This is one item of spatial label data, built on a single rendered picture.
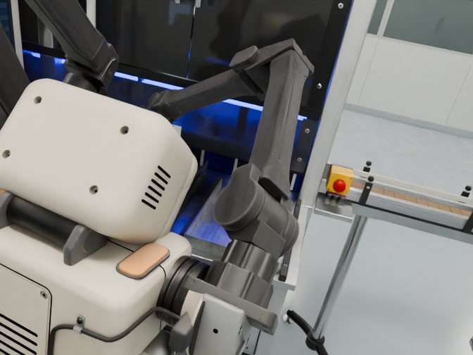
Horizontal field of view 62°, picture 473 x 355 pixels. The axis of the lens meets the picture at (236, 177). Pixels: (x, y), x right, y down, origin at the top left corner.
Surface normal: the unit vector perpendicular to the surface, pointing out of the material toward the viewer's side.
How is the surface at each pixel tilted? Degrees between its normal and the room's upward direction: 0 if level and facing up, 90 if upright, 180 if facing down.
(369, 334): 0
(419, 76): 90
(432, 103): 90
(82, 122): 47
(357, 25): 90
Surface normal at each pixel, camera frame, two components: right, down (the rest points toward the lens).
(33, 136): -0.18, -0.31
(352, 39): -0.24, 0.43
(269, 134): -0.59, -0.58
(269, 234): 0.65, -0.03
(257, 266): 0.38, -0.23
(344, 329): 0.16, -0.87
